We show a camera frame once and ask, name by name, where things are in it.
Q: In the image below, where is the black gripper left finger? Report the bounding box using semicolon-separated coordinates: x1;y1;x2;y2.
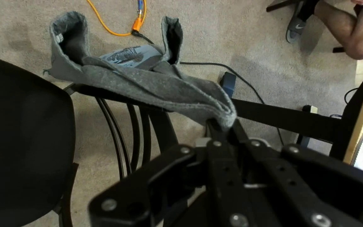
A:
88;117;256;227

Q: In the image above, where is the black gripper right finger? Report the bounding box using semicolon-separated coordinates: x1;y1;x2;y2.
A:
230;119;363;227

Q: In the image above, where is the bare person leg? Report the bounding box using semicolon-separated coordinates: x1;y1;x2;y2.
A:
313;0;363;61

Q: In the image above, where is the black wooden chair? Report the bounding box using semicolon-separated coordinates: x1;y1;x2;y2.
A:
0;52;347;227

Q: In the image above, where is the black stool leg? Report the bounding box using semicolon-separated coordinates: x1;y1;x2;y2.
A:
265;0;308;14

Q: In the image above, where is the grey tote bag blue print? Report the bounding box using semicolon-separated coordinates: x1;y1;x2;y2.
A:
42;10;239;131

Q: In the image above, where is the orange extension cable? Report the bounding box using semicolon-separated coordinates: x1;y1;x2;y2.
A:
85;0;149;39

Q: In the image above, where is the black floor cable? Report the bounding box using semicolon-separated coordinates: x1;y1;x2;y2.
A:
180;61;287;149

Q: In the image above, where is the grey sneaker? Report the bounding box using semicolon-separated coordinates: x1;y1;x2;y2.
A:
285;3;318;44

